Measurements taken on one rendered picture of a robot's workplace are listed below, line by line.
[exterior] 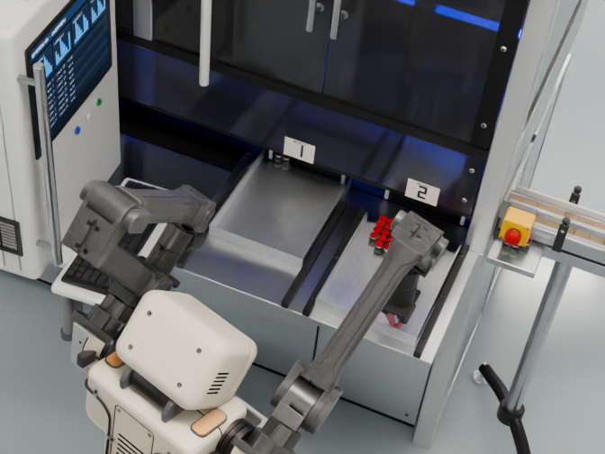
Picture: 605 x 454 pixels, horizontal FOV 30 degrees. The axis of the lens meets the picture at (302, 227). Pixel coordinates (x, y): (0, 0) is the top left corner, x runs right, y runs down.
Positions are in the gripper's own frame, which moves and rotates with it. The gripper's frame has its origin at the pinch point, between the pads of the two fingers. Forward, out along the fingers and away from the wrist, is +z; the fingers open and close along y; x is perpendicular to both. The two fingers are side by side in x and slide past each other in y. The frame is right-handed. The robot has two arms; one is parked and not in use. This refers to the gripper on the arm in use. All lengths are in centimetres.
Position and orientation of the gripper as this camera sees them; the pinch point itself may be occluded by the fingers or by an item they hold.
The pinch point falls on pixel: (394, 326)
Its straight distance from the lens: 269.7
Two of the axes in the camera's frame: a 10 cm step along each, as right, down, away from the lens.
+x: -9.1, -3.4, 2.4
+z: -1.1, 7.6, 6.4
